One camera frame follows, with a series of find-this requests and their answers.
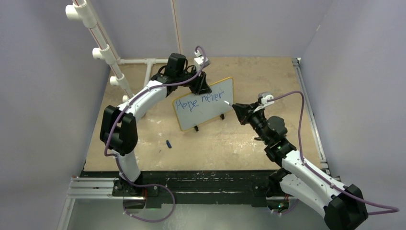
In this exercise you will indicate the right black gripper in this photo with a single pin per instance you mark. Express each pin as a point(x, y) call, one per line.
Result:
point(244, 112)

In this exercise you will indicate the white PVC pipe frame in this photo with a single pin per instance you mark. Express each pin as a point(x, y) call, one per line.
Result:
point(83, 11)

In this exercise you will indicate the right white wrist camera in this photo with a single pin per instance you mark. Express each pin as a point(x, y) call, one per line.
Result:
point(264, 99)

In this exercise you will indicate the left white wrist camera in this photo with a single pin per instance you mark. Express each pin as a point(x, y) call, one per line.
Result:
point(200, 61)

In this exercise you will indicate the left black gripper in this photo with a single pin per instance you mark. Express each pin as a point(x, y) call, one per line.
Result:
point(201, 86)

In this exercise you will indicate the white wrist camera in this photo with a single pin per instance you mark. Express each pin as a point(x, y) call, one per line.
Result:
point(200, 61)
point(264, 99)

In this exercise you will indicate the yellow framed whiteboard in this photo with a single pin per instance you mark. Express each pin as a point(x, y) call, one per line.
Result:
point(193, 110)

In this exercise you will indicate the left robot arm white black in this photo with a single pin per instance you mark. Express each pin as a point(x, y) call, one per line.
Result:
point(119, 123)

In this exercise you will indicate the aluminium rail frame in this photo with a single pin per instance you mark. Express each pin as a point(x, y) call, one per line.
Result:
point(220, 144)

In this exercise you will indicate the blue marker cap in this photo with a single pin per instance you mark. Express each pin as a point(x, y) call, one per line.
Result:
point(168, 144)

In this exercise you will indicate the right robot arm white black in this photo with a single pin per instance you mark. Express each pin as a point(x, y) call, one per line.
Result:
point(339, 205)

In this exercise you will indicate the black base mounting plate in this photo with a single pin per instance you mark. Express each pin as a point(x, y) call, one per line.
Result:
point(218, 187)

